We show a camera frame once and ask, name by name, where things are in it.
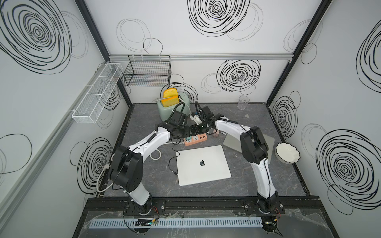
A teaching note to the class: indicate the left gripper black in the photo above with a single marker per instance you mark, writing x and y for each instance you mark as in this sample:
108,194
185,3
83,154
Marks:
186,132

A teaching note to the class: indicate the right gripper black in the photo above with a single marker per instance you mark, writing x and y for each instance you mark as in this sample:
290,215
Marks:
195,128

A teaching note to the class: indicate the pink charger adapter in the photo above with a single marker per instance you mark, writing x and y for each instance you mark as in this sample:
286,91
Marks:
215,133

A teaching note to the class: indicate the orange power strip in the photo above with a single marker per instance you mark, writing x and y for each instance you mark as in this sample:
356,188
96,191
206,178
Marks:
196,139

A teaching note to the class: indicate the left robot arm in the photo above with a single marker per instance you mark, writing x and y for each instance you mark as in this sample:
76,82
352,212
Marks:
126,169

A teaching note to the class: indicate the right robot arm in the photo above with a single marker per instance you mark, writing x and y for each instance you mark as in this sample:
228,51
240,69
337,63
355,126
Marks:
254,149

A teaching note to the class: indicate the grey laptop at right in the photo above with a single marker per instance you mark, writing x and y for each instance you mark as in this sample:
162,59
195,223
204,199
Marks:
233,143

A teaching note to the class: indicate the silver laptop with apple logo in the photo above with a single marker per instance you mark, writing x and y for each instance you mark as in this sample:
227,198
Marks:
202,165

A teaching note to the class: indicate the mint green toaster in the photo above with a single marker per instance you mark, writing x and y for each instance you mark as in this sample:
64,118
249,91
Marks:
165,112

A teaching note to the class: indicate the yellow toast slice front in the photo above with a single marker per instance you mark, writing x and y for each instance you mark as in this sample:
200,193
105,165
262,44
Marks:
167,102

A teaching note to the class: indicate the yellow toast slice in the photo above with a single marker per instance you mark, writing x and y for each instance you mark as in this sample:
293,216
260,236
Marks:
170,92
167,102

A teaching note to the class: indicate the yellow toast slice back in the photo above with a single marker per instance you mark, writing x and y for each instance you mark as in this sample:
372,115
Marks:
170,92

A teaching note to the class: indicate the clear drinking glass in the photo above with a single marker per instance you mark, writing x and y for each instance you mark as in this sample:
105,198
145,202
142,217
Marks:
243,102

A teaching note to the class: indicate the white scalloped bowl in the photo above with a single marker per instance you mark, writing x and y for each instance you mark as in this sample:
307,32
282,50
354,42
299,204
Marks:
287,154

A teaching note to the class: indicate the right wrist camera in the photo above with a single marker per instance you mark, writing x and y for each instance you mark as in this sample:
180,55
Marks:
196,118

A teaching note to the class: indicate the black wire basket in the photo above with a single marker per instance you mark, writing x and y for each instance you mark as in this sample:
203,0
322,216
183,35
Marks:
148,71

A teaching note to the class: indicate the white wire shelf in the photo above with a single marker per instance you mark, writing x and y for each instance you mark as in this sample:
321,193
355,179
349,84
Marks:
95,100

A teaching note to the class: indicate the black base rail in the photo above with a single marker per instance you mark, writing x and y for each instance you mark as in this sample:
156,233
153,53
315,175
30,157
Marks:
164,205

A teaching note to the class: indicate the grey slotted cable duct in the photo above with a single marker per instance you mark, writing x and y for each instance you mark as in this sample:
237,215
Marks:
218,222

